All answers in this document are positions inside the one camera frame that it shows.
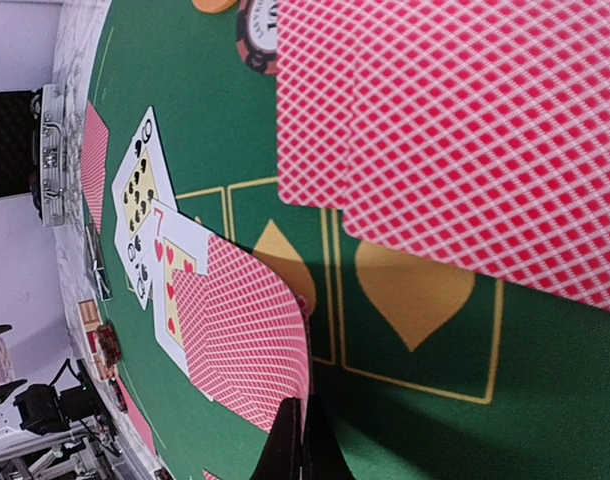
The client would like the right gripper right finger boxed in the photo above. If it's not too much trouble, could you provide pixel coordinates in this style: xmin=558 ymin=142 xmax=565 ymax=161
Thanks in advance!
xmin=304 ymin=395 xmax=355 ymax=480

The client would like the brown chip stack top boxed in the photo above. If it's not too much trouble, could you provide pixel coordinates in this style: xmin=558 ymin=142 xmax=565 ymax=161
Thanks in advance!
xmin=236 ymin=0 xmax=278 ymax=76

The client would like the round green poker mat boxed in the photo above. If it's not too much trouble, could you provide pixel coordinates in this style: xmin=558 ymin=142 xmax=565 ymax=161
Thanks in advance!
xmin=89 ymin=1 xmax=610 ymax=479

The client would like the orange chip stack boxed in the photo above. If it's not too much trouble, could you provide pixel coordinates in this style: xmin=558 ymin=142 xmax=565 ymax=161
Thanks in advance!
xmin=96 ymin=324 xmax=122 ymax=368

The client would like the face down community card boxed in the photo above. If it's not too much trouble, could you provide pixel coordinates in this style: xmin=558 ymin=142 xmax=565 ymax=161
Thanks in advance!
xmin=172 ymin=235 xmax=310 ymax=431

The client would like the queen of spades card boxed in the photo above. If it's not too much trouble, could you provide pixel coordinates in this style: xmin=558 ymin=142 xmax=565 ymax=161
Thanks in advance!
xmin=126 ymin=235 xmax=153 ymax=310

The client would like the seven of hearts card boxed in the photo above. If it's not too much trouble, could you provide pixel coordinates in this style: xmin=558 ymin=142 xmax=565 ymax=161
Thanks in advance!
xmin=151 ymin=200 xmax=213 ymax=378

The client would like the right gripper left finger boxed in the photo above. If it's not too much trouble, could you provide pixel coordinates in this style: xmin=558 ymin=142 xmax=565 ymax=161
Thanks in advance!
xmin=250 ymin=398 xmax=302 ymax=480

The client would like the gold card deck box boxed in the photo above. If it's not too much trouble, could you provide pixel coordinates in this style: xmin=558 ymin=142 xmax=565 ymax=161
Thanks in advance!
xmin=78 ymin=299 xmax=114 ymax=381

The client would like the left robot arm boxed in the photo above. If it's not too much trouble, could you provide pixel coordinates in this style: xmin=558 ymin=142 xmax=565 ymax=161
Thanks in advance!
xmin=0 ymin=324 xmax=124 ymax=479

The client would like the nine of spades card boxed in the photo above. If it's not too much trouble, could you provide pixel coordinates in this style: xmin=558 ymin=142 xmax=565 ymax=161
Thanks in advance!
xmin=111 ymin=106 xmax=176 ymax=265

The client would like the single red playing card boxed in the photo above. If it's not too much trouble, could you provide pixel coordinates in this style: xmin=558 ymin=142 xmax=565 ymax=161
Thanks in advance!
xmin=81 ymin=101 xmax=109 ymax=233

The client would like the triangular all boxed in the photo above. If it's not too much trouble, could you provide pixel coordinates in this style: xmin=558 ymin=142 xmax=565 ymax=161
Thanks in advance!
xmin=85 ymin=222 xmax=112 ymax=302

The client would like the orange big blind button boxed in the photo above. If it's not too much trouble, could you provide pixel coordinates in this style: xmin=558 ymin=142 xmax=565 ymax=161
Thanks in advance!
xmin=192 ymin=0 xmax=237 ymax=14

